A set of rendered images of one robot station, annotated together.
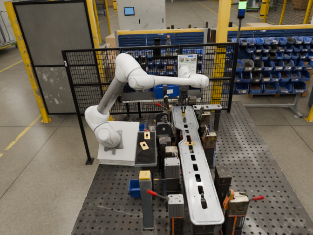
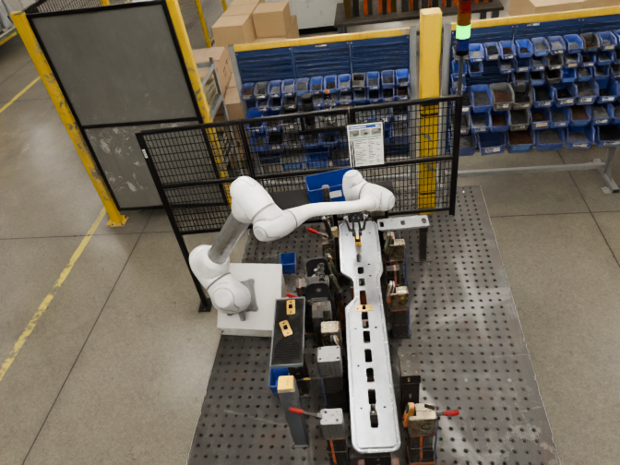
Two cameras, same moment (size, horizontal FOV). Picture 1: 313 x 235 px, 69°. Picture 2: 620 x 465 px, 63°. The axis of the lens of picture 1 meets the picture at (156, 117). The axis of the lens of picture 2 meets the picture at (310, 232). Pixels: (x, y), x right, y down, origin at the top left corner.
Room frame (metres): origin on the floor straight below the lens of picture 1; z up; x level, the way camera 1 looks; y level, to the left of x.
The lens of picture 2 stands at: (-0.17, -0.24, 2.88)
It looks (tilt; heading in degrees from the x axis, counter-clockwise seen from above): 40 degrees down; 6
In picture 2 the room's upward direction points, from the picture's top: 10 degrees counter-clockwise
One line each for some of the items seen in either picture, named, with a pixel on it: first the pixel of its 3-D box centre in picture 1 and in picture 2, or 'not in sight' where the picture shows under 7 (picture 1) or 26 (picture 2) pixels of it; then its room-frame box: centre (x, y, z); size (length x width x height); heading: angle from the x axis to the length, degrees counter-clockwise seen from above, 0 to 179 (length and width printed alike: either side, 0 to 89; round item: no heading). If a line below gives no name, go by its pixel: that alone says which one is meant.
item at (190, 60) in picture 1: (187, 67); (365, 144); (2.49, -0.37, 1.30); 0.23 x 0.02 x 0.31; 89
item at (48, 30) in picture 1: (65, 68); (141, 127); (3.67, 1.44, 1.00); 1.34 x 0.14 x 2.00; 85
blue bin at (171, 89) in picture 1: (167, 89); (331, 187); (2.37, -0.14, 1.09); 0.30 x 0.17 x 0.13; 99
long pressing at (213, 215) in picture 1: (191, 145); (365, 312); (1.45, -0.26, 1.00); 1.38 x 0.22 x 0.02; 179
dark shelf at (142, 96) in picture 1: (161, 96); (321, 198); (2.37, -0.07, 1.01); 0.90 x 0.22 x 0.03; 89
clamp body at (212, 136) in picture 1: (208, 150); (399, 313); (1.53, -0.43, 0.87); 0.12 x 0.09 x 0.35; 89
